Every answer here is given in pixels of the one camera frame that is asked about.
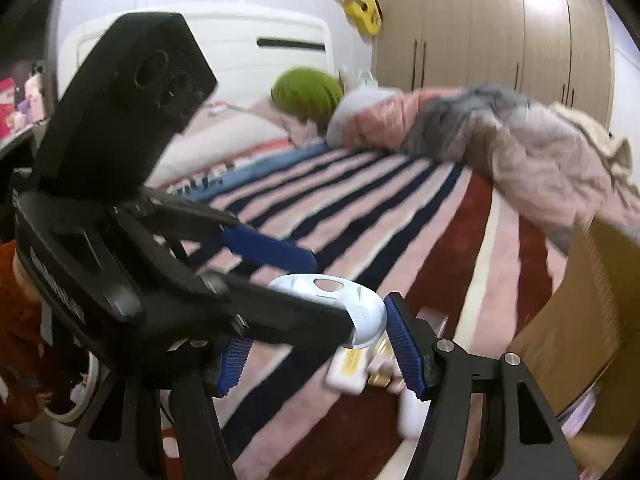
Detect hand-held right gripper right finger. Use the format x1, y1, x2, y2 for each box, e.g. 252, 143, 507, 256
383, 292, 572, 480

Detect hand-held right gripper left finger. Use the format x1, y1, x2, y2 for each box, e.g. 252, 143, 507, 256
57, 337, 254, 480

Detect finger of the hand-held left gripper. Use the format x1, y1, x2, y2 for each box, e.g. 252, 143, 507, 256
197, 272, 357, 347
150, 199, 320, 273

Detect cream bottle with yellow label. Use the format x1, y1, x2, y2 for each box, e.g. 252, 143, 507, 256
326, 332, 396, 395

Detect cardboard box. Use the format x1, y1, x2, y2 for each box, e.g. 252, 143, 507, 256
505, 215, 640, 480

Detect person's left forearm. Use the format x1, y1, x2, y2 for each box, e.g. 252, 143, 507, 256
0, 240, 68, 426

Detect white plastic bottle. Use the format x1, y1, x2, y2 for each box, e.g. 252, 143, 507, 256
397, 385, 431, 440

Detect pink packages on shelf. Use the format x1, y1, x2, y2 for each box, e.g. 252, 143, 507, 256
0, 60, 46, 142

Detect striped blanket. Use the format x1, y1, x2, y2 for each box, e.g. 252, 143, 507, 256
170, 142, 576, 480

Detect pale pink pillow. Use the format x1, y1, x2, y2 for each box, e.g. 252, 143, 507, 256
147, 102, 293, 188

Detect white round object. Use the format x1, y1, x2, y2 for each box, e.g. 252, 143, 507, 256
42, 350, 103, 428

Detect green plush pillow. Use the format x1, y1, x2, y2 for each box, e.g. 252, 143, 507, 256
271, 66, 345, 126

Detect white bed headboard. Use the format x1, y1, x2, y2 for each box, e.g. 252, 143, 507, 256
57, 2, 336, 111

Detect pink and grey quilt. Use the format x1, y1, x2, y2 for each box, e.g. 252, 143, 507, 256
327, 84, 640, 256

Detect beige cloth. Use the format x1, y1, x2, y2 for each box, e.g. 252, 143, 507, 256
550, 102, 635, 181

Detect beige wardrobe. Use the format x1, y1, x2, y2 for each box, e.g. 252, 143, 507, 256
374, 0, 615, 128

